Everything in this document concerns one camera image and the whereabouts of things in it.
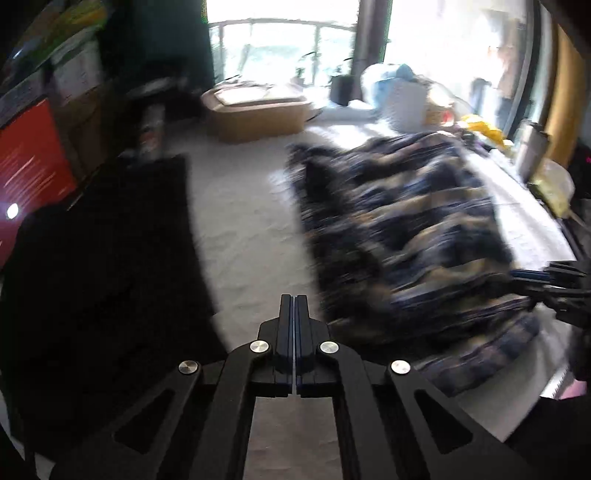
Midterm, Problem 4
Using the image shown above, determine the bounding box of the yellow curtain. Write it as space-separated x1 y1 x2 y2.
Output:
542 23 588 169

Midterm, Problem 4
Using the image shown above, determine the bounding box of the balcony railing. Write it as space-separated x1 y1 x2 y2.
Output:
208 17 358 88

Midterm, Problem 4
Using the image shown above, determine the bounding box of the steel tumbler with black lid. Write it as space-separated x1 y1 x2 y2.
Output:
513 119 548 183

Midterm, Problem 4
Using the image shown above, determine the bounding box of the blue tan plaid shirt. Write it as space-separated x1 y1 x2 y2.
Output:
286 131 543 398

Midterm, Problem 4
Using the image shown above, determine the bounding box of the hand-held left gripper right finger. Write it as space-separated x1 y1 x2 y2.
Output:
295 293 542 480

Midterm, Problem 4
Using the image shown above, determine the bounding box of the green and yellow snack bag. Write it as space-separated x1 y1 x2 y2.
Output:
28 0 112 56

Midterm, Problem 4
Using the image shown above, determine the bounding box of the dark window post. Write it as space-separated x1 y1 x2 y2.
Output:
353 0 393 100

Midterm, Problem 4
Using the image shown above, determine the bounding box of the yellow snack packet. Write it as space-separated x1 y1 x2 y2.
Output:
462 113 509 149

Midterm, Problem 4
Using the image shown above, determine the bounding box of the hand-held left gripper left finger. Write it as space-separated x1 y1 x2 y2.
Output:
48 293 295 480

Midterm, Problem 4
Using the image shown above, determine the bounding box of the small printed box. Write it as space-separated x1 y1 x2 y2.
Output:
50 41 104 103

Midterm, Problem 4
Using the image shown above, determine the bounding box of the yellow tissue pack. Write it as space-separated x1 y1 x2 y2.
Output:
529 159 576 219

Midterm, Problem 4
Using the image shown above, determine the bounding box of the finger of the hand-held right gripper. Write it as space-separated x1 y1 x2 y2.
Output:
509 269 555 298

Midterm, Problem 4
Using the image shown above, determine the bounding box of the white textured tablecloth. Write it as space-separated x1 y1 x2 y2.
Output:
161 104 578 480

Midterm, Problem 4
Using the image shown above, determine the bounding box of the beige lidded box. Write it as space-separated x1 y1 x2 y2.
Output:
201 83 315 144

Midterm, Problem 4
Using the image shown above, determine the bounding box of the tablet with red screen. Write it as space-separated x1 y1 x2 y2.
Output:
0 97 79 268

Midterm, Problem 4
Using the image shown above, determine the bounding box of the teal curtain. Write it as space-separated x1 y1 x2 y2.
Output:
99 0 215 93

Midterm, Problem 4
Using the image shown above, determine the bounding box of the black cloth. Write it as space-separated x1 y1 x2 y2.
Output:
0 154 218 462

